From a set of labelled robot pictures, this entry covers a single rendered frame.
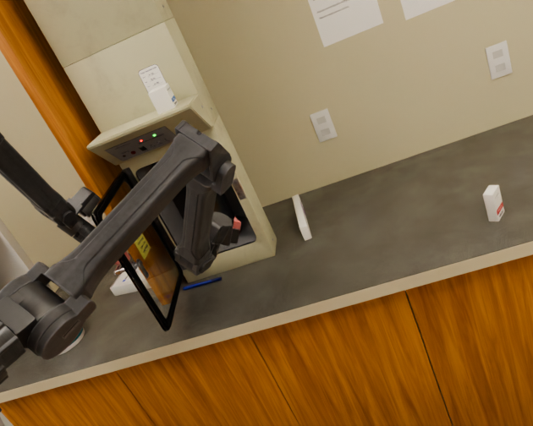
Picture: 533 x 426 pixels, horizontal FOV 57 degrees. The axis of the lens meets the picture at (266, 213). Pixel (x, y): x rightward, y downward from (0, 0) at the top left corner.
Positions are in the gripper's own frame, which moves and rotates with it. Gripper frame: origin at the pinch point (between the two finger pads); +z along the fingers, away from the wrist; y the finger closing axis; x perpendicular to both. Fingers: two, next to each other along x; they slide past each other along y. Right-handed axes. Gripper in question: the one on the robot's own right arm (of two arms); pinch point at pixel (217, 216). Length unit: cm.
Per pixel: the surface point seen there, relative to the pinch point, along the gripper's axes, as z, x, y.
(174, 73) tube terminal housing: 9.7, -36.0, 18.5
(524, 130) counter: 40, -33, -94
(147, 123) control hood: -1.8, -24.6, 21.9
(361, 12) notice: 53, -57, -32
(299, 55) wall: 53, -40, -15
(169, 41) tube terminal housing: 9.7, -44.1, 20.7
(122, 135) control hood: -1.7, -19.9, 28.5
